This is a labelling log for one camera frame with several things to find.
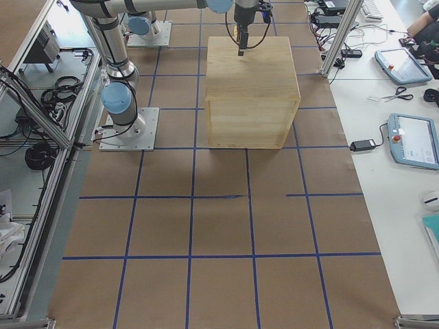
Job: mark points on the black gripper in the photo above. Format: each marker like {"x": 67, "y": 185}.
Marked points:
{"x": 243, "y": 15}

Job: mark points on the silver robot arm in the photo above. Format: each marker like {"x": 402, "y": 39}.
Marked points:
{"x": 144, "y": 24}
{"x": 104, "y": 15}

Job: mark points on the light wooden drawer cabinet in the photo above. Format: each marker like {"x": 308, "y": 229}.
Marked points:
{"x": 251, "y": 100}

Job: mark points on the blue teach pendant far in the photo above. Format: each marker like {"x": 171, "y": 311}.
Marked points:
{"x": 402, "y": 67}

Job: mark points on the blue teach pendant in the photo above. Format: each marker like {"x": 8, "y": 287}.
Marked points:
{"x": 413, "y": 141}
{"x": 402, "y": 67}

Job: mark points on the black power adapter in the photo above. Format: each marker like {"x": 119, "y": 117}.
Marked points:
{"x": 363, "y": 145}

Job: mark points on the blue teach pendant near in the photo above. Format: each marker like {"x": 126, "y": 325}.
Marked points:
{"x": 413, "y": 141}

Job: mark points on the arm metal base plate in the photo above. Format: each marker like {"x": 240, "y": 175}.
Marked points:
{"x": 140, "y": 136}
{"x": 162, "y": 40}

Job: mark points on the aluminium frame post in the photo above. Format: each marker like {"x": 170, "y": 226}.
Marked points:
{"x": 348, "y": 19}

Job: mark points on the black handled scissors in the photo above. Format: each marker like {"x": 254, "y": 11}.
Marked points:
{"x": 399, "y": 94}

